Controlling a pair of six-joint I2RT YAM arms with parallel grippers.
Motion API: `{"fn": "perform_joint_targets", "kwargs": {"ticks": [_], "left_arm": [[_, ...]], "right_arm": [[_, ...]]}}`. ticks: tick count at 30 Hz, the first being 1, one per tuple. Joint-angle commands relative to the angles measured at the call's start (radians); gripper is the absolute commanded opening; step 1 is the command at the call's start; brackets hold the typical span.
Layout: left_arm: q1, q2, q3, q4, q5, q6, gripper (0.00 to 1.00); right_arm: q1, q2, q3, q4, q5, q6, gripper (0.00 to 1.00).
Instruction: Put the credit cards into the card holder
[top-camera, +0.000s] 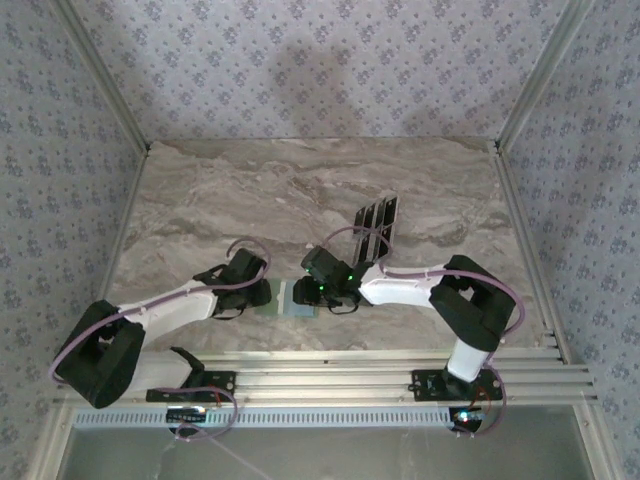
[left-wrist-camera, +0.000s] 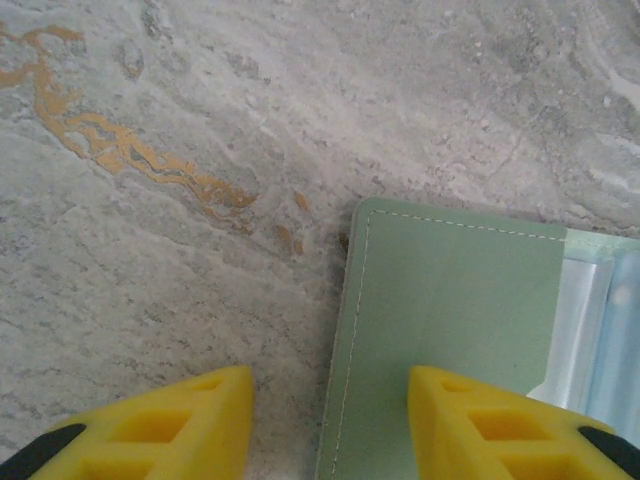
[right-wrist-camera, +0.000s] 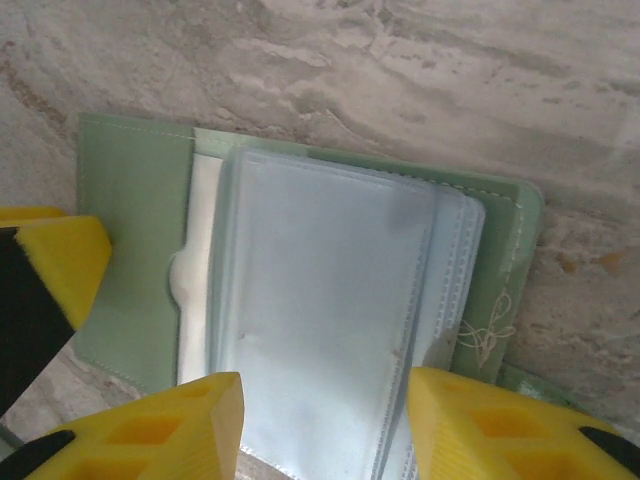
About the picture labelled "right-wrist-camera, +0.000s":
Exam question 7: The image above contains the small grey device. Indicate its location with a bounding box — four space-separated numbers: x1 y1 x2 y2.
73 112 601 480

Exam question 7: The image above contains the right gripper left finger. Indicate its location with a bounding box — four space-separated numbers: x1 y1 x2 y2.
19 372 245 480

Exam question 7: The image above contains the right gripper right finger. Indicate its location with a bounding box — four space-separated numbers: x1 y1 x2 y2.
407 367 640 480

